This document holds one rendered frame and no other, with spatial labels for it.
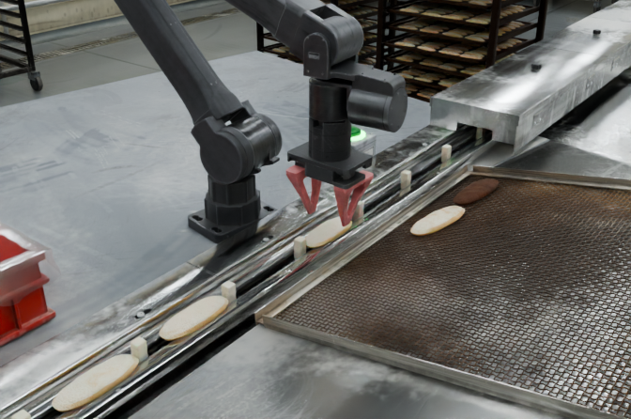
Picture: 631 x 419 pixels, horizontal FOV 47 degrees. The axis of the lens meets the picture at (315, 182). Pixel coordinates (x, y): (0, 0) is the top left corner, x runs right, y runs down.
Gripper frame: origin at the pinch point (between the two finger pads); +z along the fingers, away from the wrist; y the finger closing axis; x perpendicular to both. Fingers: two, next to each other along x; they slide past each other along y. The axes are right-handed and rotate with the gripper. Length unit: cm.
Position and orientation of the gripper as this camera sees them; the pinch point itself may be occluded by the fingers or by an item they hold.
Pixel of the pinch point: (329, 213)
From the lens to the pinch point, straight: 101.7
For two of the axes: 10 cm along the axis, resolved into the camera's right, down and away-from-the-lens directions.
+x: -6.1, 3.3, -7.2
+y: -7.9, -2.6, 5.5
